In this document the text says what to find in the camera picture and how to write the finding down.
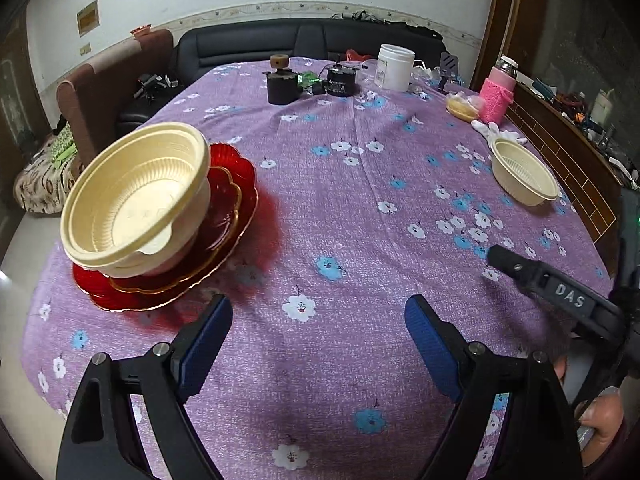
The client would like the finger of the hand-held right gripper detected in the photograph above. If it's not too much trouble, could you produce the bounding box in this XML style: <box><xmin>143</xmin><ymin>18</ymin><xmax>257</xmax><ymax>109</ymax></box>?
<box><xmin>487</xmin><ymin>245</ymin><xmax>599</xmax><ymax>324</ymax></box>

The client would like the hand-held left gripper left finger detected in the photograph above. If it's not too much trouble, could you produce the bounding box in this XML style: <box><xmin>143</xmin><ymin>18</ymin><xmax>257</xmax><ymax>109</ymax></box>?
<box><xmin>55</xmin><ymin>294</ymin><xmax>234</xmax><ymax>480</ymax></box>

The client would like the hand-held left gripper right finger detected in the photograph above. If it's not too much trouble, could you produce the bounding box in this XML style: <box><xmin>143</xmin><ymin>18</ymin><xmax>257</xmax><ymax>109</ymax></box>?
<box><xmin>404</xmin><ymin>294</ymin><xmax>585</xmax><ymax>480</ymax></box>

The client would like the large white bowl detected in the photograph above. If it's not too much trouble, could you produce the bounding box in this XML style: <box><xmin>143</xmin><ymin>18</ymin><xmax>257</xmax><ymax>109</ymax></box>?
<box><xmin>100</xmin><ymin>180</ymin><xmax>211</xmax><ymax>278</ymax></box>

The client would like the red plate with gold print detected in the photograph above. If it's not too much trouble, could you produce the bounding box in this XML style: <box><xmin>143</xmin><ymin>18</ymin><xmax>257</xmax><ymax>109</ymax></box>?
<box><xmin>72</xmin><ymin>143</ymin><xmax>259</xmax><ymax>313</ymax></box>

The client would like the red plate with white sticker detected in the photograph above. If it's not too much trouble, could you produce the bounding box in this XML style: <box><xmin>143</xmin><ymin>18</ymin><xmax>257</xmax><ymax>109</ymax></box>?
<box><xmin>107</xmin><ymin>165</ymin><xmax>246</xmax><ymax>295</ymax></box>

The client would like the large beige plastic bowl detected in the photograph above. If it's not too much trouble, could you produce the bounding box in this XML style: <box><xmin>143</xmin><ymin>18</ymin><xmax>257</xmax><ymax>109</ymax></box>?
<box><xmin>60</xmin><ymin>122</ymin><xmax>211</xmax><ymax>268</ymax></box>

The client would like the person's right hand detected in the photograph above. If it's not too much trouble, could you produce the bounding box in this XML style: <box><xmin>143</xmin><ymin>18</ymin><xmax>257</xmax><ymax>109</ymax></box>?
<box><xmin>554</xmin><ymin>357</ymin><xmax>626</xmax><ymax>468</ymax></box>

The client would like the small beige plastic bowl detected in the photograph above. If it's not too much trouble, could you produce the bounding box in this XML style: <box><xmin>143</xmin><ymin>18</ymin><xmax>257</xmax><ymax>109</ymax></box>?
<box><xmin>490</xmin><ymin>138</ymin><xmax>562</xmax><ymax>207</ymax></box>

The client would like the wooden cabinet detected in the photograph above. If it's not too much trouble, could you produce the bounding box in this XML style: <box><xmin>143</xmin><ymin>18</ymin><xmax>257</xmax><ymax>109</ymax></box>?
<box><xmin>505</xmin><ymin>82</ymin><xmax>626</xmax><ymax>261</ymax></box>

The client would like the white glove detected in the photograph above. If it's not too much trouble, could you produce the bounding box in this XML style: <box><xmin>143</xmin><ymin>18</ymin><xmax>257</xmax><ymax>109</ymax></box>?
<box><xmin>470</xmin><ymin>121</ymin><xmax>526</xmax><ymax>146</ymax></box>

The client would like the purple floral tablecloth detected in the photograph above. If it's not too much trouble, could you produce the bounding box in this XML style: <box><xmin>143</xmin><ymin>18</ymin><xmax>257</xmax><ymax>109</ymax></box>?
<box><xmin>20</xmin><ymin>56</ymin><xmax>618</xmax><ymax>480</ymax></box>

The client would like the yellow food bag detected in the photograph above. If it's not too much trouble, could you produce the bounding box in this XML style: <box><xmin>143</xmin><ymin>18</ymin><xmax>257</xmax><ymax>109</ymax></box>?
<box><xmin>446</xmin><ymin>92</ymin><xmax>486</xmax><ymax>122</ymax></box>

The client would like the pink sleeved bottle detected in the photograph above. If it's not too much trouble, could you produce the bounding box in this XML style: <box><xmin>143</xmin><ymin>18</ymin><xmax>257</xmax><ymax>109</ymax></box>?
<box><xmin>480</xmin><ymin>55</ymin><xmax>519</xmax><ymax>125</ymax></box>

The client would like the white bottle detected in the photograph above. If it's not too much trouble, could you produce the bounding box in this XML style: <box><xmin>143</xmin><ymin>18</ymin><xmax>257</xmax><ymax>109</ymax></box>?
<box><xmin>590</xmin><ymin>89</ymin><xmax>616</xmax><ymax>123</ymax></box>

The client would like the black phone stand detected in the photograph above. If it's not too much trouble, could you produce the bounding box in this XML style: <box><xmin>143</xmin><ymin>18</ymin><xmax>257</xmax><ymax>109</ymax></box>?
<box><xmin>437</xmin><ymin>52</ymin><xmax>461</xmax><ymax>93</ymax></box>

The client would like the floral cushion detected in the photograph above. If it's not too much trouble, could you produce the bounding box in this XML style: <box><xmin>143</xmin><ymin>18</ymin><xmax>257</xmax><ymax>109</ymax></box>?
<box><xmin>12</xmin><ymin>132</ymin><xmax>83</xmax><ymax>216</ymax></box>

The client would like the white plastic jar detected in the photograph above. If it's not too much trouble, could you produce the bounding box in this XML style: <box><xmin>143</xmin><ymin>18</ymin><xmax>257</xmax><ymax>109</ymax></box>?
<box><xmin>375</xmin><ymin>44</ymin><xmax>416</xmax><ymax>92</ymax></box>

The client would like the green cloth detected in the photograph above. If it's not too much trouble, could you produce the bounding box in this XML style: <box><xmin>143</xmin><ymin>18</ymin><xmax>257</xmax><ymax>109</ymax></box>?
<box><xmin>52</xmin><ymin>125</ymin><xmax>76</xmax><ymax>163</ymax></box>

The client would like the clear plastic bag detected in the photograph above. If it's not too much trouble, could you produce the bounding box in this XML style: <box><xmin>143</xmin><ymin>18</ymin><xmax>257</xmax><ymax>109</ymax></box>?
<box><xmin>357</xmin><ymin>59</ymin><xmax>381</xmax><ymax>86</ymax></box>

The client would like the black gadget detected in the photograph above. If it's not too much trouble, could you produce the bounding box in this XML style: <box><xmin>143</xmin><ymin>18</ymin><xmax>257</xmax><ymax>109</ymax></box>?
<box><xmin>135</xmin><ymin>74</ymin><xmax>178</xmax><ymax>101</ymax></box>

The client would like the black round motor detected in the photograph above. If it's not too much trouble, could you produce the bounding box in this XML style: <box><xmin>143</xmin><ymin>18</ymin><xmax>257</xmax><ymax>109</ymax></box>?
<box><xmin>326</xmin><ymin>62</ymin><xmax>361</xmax><ymax>97</ymax></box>

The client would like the black cylinder with brown top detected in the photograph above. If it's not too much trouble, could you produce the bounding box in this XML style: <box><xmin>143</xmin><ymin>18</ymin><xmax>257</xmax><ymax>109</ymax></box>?
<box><xmin>266</xmin><ymin>54</ymin><xmax>301</xmax><ymax>106</ymax></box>

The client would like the brown armchair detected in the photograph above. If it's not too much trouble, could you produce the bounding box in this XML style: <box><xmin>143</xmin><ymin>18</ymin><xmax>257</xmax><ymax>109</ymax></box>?
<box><xmin>56</xmin><ymin>29</ymin><xmax>175</xmax><ymax>166</ymax></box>

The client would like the black sofa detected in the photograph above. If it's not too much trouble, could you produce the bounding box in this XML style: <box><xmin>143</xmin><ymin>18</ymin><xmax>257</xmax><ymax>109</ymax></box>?
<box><xmin>116</xmin><ymin>19</ymin><xmax>446</xmax><ymax>126</ymax></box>

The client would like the wooden door frame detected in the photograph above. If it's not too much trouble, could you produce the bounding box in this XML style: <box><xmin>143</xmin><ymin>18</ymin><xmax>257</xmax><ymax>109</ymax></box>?
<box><xmin>470</xmin><ymin>0</ymin><xmax>526</xmax><ymax>91</ymax></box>

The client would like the yellow wall plaque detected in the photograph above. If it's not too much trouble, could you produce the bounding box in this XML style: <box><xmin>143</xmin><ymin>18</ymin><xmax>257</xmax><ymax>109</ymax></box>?
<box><xmin>76</xmin><ymin>1</ymin><xmax>99</xmax><ymax>37</ymax></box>

